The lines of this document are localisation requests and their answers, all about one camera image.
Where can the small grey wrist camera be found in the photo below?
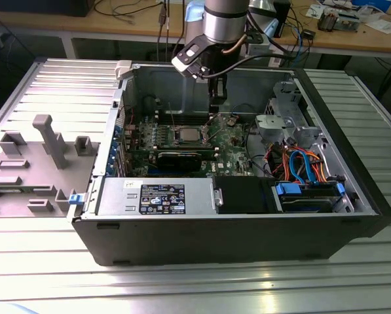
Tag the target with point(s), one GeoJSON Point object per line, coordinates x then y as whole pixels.
{"type": "Point", "coordinates": [261, 49]}

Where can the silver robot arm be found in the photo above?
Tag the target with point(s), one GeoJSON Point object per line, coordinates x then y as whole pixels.
{"type": "Point", "coordinates": [226, 19]}

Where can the blue box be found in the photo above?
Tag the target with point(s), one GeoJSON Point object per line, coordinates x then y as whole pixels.
{"type": "Point", "coordinates": [372, 4]}

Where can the wooden workbench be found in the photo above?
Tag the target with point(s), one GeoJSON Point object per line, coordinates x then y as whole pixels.
{"type": "Point", "coordinates": [123, 27]}

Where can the black graphics card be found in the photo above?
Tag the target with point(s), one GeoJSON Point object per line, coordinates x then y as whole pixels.
{"type": "Point", "coordinates": [178, 162]}

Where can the grey metal device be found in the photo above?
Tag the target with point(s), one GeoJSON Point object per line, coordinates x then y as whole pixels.
{"type": "Point", "coordinates": [349, 21]}

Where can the silver CPU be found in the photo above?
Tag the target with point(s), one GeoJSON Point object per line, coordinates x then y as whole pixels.
{"type": "Point", "coordinates": [189, 134]}

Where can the grey parts rack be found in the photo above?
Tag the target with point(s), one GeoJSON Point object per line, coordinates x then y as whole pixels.
{"type": "Point", "coordinates": [34, 183]}

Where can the white papers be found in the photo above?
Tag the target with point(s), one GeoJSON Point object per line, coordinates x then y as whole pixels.
{"type": "Point", "coordinates": [383, 26]}

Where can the copper finned heat sink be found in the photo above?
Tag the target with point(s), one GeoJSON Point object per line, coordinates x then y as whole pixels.
{"type": "Point", "coordinates": [327, 21]}

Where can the CPU socket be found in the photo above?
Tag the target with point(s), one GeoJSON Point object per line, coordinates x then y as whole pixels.
{"type": "Point", "coordinates": [175, 141]}

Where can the black PC case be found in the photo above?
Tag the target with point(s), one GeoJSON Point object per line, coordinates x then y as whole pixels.
{"type": "Point", "coordinates": [215, 235]}

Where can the green motherboard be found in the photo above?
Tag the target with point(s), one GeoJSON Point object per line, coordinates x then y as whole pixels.
{"type": "Point", "coordinates": [228, 153]}

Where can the round coin battery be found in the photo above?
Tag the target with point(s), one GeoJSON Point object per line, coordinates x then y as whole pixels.
{"type": "Point", "coordinates": [231, 122]}

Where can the thin metal locking lever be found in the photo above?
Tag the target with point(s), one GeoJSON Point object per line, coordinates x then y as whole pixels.
{"type": "Point", "coordinates": [172, 114]}

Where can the blue card retainer clip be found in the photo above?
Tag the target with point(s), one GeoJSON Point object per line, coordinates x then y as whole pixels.
{"type": "Point", "coordinates": [117, 129]}
{"type": "Point", "coordinates": [114, 145]}
{"type": "Point", "coordinates": [111, 165]}

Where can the small black box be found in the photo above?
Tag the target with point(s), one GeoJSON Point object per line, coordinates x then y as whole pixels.
{"type": "Point", "coordinates": [308, 34]}

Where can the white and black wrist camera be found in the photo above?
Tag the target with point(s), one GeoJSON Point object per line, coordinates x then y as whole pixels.
{"type": "Point", "coordinates": [187, 60]}

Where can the white printed label sheet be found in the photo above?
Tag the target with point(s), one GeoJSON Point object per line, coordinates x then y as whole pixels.
{"type": "Point", "coordinates": [278, 62]}

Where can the black RAM slot row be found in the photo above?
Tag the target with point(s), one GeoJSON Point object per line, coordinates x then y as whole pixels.
{"type": "Point", "coordinates": [175, 150]}
{"type": "Point", "coordinates": [165, 119]}

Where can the silver metal drive cage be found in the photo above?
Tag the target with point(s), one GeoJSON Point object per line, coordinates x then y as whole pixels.
{"type": "Point", "coordinates": [273, 126]}

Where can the black tower device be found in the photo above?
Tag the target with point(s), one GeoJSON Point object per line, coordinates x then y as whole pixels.
{"type": "Point", "coordinates": [285, 19]}

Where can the hard disk in blue carrier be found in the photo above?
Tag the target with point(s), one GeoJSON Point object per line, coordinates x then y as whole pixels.
{"type": "Point", "coordinates": [306, 202]}

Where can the large black box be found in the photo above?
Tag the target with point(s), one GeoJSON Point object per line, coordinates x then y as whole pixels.
{"type": "Point", "coordinates": [41, 6]}

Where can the silver metal bracket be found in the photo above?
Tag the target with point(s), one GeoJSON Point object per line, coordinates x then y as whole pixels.
{"type": "Point", "coordinates": [218, 196]}

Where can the grey power supply with label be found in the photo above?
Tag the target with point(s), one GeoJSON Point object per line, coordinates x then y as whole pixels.
{"type": "Point", "coordinates": [116, 196]}

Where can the blue case latch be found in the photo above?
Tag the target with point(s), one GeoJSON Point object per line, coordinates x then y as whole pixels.
{"type": "Point", "coordinates": [75, 199]}

